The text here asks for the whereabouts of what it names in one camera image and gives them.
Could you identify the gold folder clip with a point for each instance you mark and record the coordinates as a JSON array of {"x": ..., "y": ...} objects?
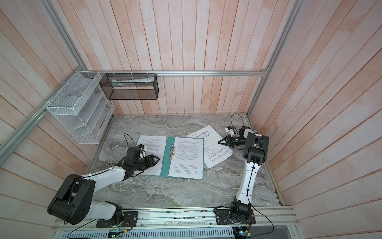
[{"x": 172, "y": 152}]

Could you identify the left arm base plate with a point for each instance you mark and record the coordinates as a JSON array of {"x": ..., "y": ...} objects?
[{"x": 120, "y": 219}]

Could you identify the aluminium mounting rail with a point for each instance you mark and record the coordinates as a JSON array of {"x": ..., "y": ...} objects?
[{"x": 204, "y": 217}]

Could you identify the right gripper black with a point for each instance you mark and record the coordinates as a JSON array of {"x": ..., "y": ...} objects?
[{"x": 228, "y": 139}]

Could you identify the papers in black basket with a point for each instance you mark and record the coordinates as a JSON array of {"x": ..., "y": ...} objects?
[{"x": 140, "y": 82}]

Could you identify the black mesh wall basket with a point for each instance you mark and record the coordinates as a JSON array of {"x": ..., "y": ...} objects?
[{"x": 129, "y": 93}]

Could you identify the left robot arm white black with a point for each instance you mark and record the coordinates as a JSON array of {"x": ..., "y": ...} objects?
[{"x": 73, "y": 202}]

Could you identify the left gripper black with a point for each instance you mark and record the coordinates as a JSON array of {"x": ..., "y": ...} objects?
[{"x": 150, "y": 161}]

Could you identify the white wire mesh rack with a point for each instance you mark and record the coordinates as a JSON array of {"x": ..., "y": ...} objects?
[{"x": 84, "y": 113}]

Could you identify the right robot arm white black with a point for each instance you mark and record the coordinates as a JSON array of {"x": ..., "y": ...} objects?
[{"x": 255, "y": 154}]

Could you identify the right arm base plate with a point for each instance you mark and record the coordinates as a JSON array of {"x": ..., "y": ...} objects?
[{"x": 223, "y": 217}]

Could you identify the green file folder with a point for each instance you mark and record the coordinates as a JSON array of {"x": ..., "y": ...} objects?
[{"x": 166, "y": 161}]

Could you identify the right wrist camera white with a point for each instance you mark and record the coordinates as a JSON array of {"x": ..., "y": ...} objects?
[{"x": 231, "y": 130}]

